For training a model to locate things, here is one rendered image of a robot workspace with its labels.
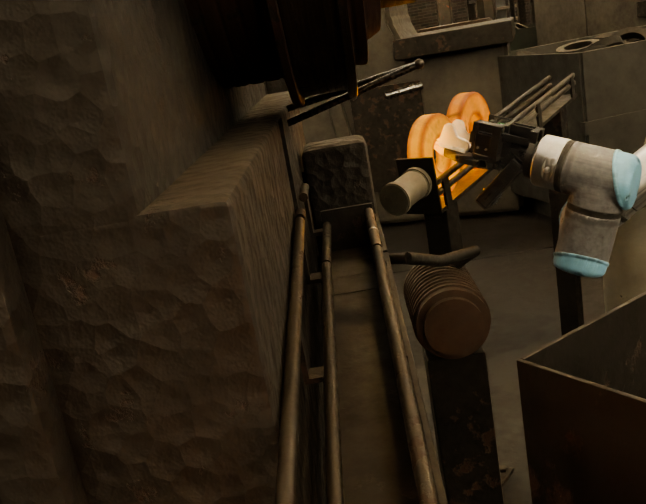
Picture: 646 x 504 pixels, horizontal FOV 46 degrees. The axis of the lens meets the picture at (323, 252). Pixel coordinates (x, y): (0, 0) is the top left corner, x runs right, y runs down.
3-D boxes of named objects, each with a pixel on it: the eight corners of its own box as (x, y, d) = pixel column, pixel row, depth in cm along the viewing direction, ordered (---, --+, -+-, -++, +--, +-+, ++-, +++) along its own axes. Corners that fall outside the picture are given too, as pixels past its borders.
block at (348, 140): (322, 300, 119) (295, 151, 113) (323, 284, 127) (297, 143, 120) (389, 290, 119) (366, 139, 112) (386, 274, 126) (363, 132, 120)
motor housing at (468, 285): (450, 573, 136) (409, 296, 122) (434, 501, 157) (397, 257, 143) (522, 563, 135) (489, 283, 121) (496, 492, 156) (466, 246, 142)
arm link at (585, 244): (603, 267, 137) (621, 202, 133) (606, 288, 127) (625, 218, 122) (550, 255, 139) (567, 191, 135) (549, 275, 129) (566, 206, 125)
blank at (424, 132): (398, 129, 136) (414, 127, 134) (436, 105, 147) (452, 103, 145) (417, 209, 141) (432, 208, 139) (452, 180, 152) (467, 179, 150)
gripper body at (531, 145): (486, 112, 138) (550, 126, 132) (479, 157, 142) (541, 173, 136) (469, 120, 133) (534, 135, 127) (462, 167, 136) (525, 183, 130)
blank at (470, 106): (438, 105, 147) (454, 103, 145) (471, 84, 158) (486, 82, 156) (452, 180, 152) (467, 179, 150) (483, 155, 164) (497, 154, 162)
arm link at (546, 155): (567, 183, 135) (548, 197, 128) (540, 176, 137) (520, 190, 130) (577, 134, 131) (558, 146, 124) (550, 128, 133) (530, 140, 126)
